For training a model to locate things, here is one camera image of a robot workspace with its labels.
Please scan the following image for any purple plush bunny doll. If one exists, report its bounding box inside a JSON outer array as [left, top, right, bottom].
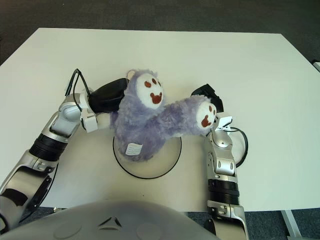
[[109, 68, 218, 163]]

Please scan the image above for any white plate with black rim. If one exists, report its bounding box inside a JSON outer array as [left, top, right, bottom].
[[112, 136, 183, 180]]

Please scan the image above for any white table leg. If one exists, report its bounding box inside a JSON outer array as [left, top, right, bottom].
[[281, 209, 301, 240]]

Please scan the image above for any grey robot torso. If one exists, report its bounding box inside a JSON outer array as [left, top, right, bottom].
[[0, 199, 221, 240]]

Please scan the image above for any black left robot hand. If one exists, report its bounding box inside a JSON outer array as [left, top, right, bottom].
[[88, 77, 130, 113]]

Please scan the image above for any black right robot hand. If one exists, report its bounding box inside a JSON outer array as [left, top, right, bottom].
[[190, 84, 225, 113]]

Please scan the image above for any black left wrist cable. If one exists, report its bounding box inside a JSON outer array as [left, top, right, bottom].
[[65, 68, 95, 111]]

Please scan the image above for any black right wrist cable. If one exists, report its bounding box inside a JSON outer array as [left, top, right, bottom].
[[229, 127, 249, 168]]

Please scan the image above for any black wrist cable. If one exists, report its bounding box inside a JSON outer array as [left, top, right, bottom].
[[65, 68, 95, 111], [229, 127, 249, 168]]

